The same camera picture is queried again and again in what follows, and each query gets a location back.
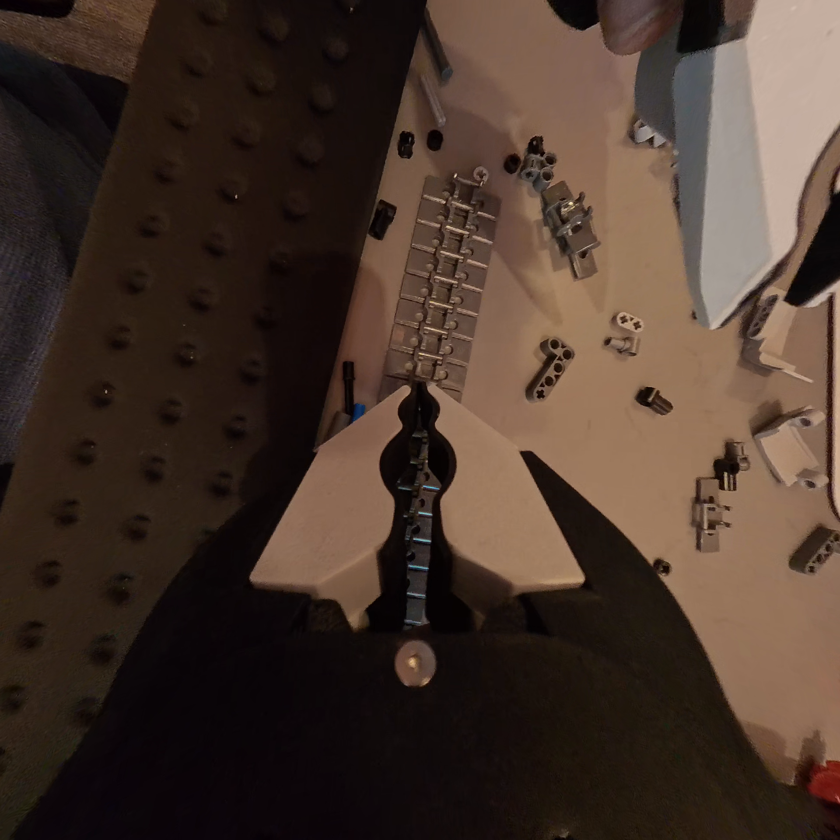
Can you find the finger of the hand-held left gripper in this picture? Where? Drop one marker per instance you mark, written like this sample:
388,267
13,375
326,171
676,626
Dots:
820,262
741,164

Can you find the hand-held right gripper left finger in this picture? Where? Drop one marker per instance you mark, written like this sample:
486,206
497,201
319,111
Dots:
315,525

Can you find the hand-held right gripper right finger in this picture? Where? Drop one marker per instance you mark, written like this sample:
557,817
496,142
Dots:
512,525

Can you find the single grey track link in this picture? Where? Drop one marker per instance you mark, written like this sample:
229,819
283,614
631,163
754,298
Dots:
564,210
709,515
584,259

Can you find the person's left hand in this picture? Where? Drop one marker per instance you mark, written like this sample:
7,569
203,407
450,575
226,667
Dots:
636,26

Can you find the light grey curved block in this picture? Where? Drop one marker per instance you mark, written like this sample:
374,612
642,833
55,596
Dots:
778,334

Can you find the light grey angled panel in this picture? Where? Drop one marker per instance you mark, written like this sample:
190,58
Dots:
649,134

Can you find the grey tube connector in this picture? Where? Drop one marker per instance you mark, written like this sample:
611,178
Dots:
331,430

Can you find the blue pin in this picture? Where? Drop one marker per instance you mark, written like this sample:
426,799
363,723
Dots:
359,412

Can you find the black long pin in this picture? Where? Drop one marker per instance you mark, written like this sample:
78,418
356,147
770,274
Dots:
349,387

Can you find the grey bent liftarm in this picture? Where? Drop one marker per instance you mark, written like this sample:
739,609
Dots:
550,369

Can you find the black short connector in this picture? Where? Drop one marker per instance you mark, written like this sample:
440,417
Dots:
654,400

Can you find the light grey curved panel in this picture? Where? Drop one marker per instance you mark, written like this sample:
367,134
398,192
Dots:
787,449

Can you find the light grey short beam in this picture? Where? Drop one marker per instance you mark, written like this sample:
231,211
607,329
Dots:
628,321

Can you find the grey double connector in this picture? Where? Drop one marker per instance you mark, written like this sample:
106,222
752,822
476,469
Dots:
538,167

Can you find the light grey small connector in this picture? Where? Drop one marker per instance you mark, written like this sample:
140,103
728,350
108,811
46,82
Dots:
622,344

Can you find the black grey cross connector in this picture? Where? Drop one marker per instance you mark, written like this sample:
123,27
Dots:
730,466

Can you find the black small bush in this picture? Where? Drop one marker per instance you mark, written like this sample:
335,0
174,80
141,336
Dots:
512,164

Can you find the black perforated panel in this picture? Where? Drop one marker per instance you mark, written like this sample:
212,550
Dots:
197,328

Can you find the light grey small round bush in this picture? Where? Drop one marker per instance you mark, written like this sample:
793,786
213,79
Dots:
480,174

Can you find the grey axle rod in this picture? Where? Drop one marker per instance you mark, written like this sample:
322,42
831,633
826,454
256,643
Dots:
436,46

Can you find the dark grey angled beam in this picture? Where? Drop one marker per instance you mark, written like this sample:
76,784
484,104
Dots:
814,550

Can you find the light grey short rod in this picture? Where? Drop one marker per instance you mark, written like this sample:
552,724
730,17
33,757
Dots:
433,102

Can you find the black small connector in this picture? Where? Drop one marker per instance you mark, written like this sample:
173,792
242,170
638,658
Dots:
405,144
435,140

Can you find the black small block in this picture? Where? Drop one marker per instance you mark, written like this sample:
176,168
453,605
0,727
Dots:
382,220

